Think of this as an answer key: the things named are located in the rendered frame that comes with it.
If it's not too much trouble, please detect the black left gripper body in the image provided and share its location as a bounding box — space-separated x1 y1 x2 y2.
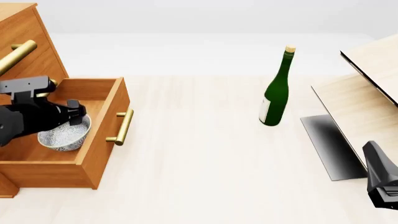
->
57 98 88 120

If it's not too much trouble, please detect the green wine bottle with cork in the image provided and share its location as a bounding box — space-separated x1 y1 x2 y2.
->
257 44 297 127

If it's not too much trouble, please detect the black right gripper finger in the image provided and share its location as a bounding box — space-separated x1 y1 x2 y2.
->
361 140 398 194

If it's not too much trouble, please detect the long brass drawer handle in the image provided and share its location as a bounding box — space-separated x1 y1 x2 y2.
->
0 39 39 77

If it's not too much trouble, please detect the short brass drawer handle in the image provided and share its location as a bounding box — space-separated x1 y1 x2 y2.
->
105 108 135 147

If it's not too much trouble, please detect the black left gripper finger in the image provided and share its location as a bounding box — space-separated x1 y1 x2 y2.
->
68 115 86 127

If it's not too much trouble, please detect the wooden drawer with short handle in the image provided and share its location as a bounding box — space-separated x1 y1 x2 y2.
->
0 77 131 190

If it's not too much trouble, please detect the patterned black and white bowl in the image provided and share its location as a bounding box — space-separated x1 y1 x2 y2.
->
37 113 93 152

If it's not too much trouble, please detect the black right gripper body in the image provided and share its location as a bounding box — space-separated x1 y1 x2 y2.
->
367 179 398 209

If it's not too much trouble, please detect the flat plate on black stalk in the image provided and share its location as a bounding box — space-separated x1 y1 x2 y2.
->
0 75 57 107

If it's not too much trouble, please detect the wooden drawer with long handle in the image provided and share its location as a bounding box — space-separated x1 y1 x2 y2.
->
0 9 52 78

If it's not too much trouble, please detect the wooden cabinet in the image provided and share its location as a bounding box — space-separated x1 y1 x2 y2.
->
0 2 70 199

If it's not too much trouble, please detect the pale wooden rack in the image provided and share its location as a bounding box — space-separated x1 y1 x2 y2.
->
300 33 398 182

